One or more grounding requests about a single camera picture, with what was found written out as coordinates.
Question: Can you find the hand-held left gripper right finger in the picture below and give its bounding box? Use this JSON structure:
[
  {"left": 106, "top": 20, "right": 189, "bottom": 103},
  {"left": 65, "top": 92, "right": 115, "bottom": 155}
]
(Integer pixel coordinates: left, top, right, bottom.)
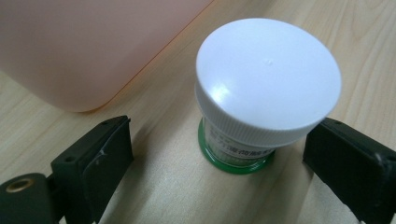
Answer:
[{"left": 302, "top": 117, "right": 396, "bottom": 224}]

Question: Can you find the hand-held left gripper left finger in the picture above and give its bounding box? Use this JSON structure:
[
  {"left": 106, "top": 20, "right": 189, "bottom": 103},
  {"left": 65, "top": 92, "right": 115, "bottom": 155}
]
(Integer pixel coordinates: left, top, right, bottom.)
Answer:
[{"left": 50, "top": 115, "right": 135, "bottom": 224}]

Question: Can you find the green jar with white lid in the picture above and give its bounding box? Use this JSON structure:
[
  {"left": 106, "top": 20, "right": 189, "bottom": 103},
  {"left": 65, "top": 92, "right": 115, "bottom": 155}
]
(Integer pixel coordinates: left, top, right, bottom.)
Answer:
[{"left": 194, "top": 17, "right": 343, "bottom": 175}]

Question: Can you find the pink plastic container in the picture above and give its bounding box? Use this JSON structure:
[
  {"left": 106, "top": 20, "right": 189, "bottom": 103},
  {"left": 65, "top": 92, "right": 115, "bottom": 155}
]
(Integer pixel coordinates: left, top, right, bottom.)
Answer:
[{"left": 0, "top": 0, "right": 216, "bottom": 114}]

